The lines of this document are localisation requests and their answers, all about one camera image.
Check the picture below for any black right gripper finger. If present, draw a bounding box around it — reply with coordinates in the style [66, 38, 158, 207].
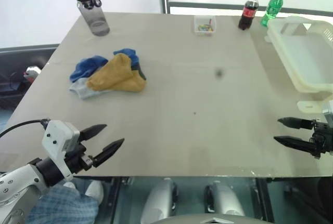
[273, 135, 317, 154]
[277, 116, 313, 130]

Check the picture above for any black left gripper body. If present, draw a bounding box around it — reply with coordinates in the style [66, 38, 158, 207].
[64, 140, 94, 176]

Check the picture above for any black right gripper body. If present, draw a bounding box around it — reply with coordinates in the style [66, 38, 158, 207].
[309, 118, 333, 160]

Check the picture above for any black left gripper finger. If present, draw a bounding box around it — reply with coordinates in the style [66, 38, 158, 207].
[79, 124, 108, 141]
[92, 138, 125, 168]

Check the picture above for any yellow sock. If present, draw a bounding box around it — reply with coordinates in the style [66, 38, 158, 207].
[86, 53, 134, 91]
[103, 74, 147, 93]

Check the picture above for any white plastic lid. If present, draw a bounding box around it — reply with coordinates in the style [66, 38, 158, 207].
[297, 100, 326, 113]

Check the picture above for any white plastic bin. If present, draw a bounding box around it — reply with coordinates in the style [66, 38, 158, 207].
[264, 16, 333, 94]

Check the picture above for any small clear plastic container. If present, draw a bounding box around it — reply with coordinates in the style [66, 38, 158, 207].
[193, 15, 217, 37]

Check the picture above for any white shoe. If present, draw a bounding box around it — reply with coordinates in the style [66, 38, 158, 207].
[63, 179, 105, 204]

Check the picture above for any light grey sock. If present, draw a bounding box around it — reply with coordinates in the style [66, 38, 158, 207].
[68, 77, 106, 101]

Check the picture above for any blue plaid trouser leg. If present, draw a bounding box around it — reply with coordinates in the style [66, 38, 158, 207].
[25, 181, 100, 224]

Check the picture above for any blue sock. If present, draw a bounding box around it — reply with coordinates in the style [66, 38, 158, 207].
[69, 55, 109, 83]
[113, 48, 140, 69]

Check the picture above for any black table leg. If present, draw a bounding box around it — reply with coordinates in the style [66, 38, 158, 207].
[256, 177, 275, 224]

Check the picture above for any silver robot leg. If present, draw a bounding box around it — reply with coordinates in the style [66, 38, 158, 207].
[140, 178, 179, 224]
[203, 180, 246, 219]

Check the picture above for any dark gray cloth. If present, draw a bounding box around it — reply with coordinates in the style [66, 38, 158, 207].
[131, 61, 147, 81]

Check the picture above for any red and white object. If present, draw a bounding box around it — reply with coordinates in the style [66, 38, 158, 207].
[24, 65, 43, 80]

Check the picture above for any black chair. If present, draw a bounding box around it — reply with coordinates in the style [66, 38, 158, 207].
[0, 43, 60, 110]

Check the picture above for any grey robot torso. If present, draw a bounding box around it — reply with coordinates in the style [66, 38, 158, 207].
[155, 213, 268, 224]

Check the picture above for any grey sports water bottle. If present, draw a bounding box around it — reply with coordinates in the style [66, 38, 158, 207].
[69, 0, 111, 37]

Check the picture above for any green soda bottle yellow cap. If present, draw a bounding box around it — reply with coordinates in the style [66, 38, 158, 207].
[261, 0, 287, 27]

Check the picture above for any cola bottle red cap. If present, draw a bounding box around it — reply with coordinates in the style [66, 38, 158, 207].
[238, 0, 261, 31]

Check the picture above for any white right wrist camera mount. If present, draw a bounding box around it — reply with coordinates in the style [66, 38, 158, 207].
[322, 102, 333, 125]

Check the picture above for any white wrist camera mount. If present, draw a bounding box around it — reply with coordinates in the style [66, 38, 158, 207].
[41, 120, 81, 180]
[322, 102, 333, 125]

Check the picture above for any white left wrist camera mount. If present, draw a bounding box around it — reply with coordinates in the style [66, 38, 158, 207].
[41, 120, 81, 180]

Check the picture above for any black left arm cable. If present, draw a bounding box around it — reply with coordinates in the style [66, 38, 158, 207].
[0, 118, 50, 139]

